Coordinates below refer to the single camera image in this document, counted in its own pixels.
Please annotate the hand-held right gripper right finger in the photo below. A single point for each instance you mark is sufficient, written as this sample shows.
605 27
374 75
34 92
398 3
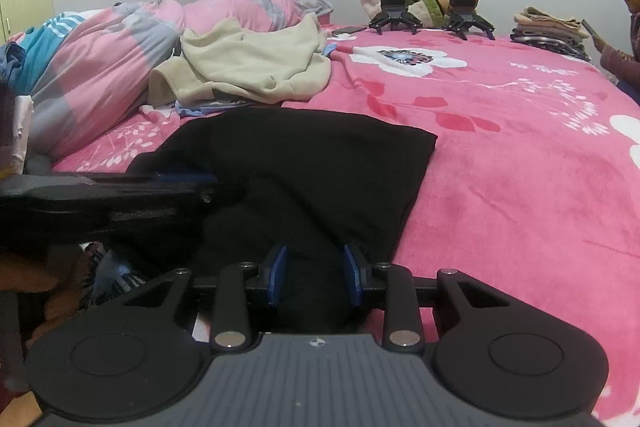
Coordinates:
351 274

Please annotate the black garment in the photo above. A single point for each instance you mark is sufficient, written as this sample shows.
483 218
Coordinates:
300 167

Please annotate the dark phone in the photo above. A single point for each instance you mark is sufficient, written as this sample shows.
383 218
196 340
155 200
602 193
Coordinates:
348 30

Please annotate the person's left hand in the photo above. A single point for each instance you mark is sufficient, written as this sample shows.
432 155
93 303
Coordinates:
30 272

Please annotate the pink grey quilt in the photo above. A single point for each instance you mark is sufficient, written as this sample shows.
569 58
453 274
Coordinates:
90 67

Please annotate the pink floral blanket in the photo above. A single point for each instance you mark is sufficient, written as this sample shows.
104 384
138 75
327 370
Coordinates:
500 182

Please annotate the spare black gripper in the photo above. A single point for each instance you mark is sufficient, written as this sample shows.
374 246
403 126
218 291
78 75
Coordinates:
465 14
392 12

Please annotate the beige garment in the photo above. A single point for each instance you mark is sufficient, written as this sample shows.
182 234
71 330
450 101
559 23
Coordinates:
250 62

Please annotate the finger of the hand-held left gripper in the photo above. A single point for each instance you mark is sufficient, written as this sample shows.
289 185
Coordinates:
185 179

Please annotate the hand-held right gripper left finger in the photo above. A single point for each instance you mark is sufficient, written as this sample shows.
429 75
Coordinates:
277 274

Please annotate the pale crumpled cloth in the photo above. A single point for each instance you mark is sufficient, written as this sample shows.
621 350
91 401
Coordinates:
15 132

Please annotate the light blue garment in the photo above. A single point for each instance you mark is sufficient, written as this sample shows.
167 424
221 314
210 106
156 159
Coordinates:
195 108

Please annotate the stack of folded clothes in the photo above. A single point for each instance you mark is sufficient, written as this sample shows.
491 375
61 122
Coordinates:
550 32

